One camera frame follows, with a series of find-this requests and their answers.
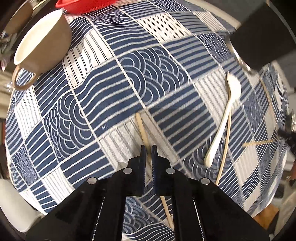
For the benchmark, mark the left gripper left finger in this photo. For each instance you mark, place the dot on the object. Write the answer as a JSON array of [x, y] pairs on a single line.
[[95, 210]]

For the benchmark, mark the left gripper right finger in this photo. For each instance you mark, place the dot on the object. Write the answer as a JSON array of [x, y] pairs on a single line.
[[201, 210]]

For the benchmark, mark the wooden chopstick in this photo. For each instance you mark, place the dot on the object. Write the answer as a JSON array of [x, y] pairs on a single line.
[[255, 143], [222, 164], [148, 148]]

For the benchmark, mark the white chair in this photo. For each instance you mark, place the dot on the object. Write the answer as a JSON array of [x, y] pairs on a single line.
[[18, 212]]

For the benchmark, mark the blue patterned tablecloth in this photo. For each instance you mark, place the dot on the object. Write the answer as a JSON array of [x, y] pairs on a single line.
[[167, 61]]

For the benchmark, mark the black utensil holder cup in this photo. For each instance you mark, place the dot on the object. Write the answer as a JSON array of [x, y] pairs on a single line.
[[266, 35]]

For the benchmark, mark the red plastic bowl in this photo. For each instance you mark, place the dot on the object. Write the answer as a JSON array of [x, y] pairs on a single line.
[[82, 6]]

